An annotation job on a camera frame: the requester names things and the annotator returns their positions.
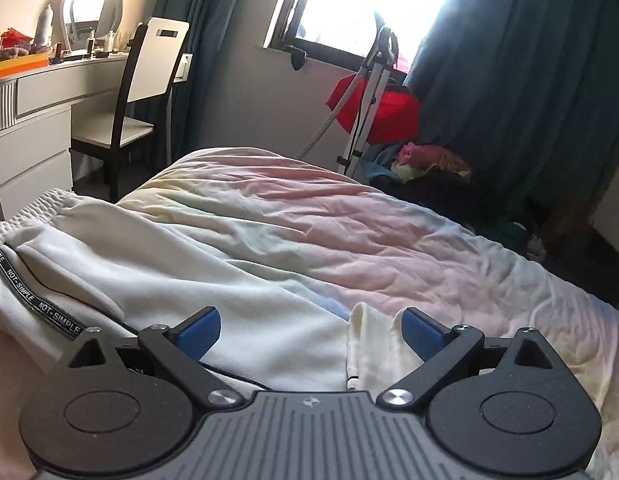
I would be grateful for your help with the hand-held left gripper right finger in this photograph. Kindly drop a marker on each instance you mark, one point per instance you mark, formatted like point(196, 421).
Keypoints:
point(424, 332)

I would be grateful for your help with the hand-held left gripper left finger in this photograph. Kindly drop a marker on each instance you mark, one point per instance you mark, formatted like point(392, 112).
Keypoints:
point(199, 332)

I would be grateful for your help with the cream pants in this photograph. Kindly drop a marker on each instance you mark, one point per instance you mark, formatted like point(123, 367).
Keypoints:
point(139, 270)

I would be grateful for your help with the bed with pastel duvet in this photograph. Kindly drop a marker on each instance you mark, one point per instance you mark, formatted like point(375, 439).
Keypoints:
point(389, 240)

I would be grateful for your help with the green garment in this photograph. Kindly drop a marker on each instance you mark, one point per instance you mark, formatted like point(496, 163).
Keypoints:
point(509, 232)

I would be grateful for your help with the black garment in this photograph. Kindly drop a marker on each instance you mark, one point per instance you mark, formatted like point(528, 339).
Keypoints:
point(439, 195)

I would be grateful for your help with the dark sofa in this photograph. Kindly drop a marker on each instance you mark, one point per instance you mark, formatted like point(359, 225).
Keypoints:
point(579, 265)

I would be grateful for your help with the blue garment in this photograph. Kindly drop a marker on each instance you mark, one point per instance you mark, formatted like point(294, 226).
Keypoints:
point(384, 160)

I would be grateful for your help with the pink garment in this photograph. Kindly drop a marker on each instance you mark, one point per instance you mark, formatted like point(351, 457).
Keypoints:
point(429, 155)

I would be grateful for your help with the brown bag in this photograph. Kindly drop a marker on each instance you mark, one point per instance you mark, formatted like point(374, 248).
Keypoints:
point(569, 217)

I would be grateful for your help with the red cloth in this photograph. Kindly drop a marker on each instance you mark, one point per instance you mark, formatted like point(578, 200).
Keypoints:
point(394, 115)

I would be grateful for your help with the garment steamer stand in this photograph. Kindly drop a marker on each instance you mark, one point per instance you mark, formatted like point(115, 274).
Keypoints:
point(372, 90)

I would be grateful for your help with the white dressing table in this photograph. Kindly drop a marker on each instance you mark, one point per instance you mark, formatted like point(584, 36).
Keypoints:
point(39, 130)

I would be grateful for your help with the white and black chair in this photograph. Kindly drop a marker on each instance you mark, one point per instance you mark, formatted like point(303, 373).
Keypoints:
point(154, 60)

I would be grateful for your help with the blue curtain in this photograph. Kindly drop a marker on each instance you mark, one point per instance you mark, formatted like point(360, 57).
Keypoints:
point(514, 60)

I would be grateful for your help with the black item on sill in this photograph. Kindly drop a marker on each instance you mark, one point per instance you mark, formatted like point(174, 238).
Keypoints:
point(297, 57)

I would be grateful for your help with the dark folded fabric under window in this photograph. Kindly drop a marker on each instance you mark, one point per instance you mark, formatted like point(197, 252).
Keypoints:
point(214, 35)

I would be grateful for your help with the row of cosmetic bottles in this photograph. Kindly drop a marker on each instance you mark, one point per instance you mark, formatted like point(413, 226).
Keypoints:
point(92, 45)

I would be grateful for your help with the orange box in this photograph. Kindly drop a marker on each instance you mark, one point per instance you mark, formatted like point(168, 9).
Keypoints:
point(19, 66)

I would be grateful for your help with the black framed window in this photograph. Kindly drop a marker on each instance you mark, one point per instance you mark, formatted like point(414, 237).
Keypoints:
point(339, 5)

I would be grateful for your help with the white framed mirror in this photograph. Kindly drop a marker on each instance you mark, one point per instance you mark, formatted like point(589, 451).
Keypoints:
point(112, 5)

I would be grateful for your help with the grey spray bottle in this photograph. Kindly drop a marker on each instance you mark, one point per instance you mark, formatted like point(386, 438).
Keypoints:
point(44, 25)

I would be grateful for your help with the red pouch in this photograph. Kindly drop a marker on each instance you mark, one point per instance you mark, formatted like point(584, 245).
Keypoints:
point(14, 37)

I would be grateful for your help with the white wall box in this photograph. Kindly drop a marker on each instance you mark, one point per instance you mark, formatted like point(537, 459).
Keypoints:
point(183, 67)

